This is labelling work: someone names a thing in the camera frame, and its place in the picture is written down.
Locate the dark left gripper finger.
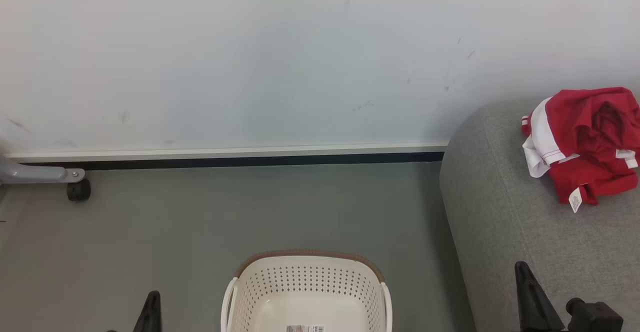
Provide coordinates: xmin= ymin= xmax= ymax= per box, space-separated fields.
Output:
xmin=132 ymin=291 xmax=162 ymax=332

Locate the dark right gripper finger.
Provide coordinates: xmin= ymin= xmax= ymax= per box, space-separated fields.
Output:
xmin=515 ymin=261 xmax=566 ymax=332
xmin=566 ymin=298 xmax=624 ymax=332

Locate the red and white garment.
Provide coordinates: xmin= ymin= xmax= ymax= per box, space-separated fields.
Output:
xmin=521 ymin=87 xmax=640 ymax=214

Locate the cream laundry basket brown rim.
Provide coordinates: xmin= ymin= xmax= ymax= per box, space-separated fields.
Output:
xmin=221 ymin=250 xmax=393 ymax=332

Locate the grey fabric sofa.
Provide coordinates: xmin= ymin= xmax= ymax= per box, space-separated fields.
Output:
xmin=439 ymin=92 xmax=640 ymax=332

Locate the black caster wheel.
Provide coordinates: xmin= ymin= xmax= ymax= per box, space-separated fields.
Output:
xmin=67 ymin=178 xmax=92 ymax=202

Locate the white black baseboard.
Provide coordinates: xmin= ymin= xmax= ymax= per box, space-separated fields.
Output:
xmin=5 ymin=143 xmax=448 ymax=171

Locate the grey metal stand leg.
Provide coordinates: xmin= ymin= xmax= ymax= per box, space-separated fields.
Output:
xmin=0 ymin=154 xmax=86 ymax=186

